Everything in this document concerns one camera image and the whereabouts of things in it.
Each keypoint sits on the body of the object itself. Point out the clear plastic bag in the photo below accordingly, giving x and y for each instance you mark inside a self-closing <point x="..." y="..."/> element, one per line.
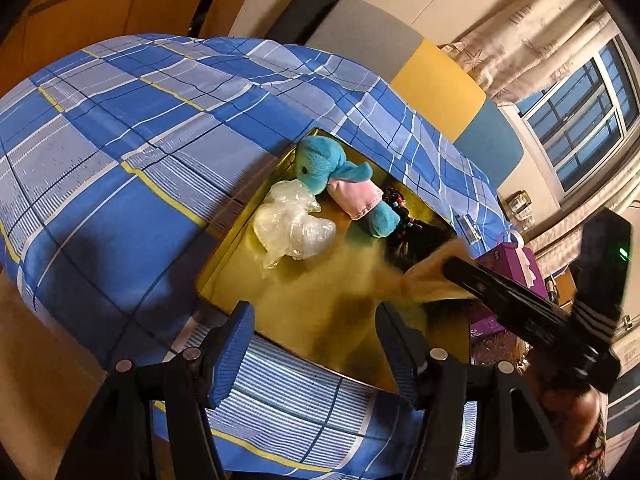
<point x="285" y="225"/>

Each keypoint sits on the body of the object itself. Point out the window with white frame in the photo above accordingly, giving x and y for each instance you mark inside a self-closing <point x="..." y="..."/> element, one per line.
<point x="578" y="124"/>

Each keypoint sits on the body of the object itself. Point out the black rolled mat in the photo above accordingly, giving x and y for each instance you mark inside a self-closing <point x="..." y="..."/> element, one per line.
<point x="299" y="20"/>

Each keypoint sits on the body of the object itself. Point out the purple paper carton box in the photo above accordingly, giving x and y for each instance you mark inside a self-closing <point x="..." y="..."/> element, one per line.
<point x="511" y="280"/>

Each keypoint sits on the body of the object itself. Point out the person right hand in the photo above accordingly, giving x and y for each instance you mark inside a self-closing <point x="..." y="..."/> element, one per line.
<point x="573" y="409"/>

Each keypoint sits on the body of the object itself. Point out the grey yellow blue headboard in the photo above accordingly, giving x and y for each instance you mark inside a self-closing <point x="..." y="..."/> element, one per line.
<point x="428" y="80"/>

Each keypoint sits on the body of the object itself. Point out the jars on desk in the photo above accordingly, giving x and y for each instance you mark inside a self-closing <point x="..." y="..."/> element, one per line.
<point x="519" y="205"/>

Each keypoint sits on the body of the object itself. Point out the beige long sock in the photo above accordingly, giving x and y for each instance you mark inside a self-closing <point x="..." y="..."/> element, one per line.
<point x="423" y="283"/>

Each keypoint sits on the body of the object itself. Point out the wooden wardrobe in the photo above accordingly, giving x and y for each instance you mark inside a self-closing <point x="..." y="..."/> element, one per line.
<point x="35" y="33"/>

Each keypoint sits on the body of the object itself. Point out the blue tempo tissue pack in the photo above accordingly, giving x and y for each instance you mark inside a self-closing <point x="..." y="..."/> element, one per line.
<point x="469" y="229"/>

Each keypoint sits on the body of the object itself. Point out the blue plaid bed sheet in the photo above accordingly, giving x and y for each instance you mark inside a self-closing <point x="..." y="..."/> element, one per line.
<point x="123" y="163"/>

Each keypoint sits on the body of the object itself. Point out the floral beige curtain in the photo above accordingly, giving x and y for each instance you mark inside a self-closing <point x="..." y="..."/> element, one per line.
<point x="531" y="45"/>

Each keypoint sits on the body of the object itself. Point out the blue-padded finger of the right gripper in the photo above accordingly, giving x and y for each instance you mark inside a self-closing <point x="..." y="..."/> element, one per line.
<point x="518" y="310"/>

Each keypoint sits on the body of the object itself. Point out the gold metal tin tray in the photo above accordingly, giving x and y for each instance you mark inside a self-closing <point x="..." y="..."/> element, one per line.
<point x="309" y="307"/>

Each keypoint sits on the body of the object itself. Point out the ornate silver tissue box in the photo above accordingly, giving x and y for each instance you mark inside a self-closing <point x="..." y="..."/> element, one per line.
<point x="502" y="346"/>

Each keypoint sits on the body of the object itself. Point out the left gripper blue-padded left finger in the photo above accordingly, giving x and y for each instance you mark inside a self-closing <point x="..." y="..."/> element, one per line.
<point x="223" y="351"/>

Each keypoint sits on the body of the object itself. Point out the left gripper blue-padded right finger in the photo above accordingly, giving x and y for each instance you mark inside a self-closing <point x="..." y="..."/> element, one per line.
<point x="404" y="349"/>

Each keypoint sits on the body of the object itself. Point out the blue plush toy pink shirt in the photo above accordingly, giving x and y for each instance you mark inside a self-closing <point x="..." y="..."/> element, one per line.
<point x="322" y="165"/>

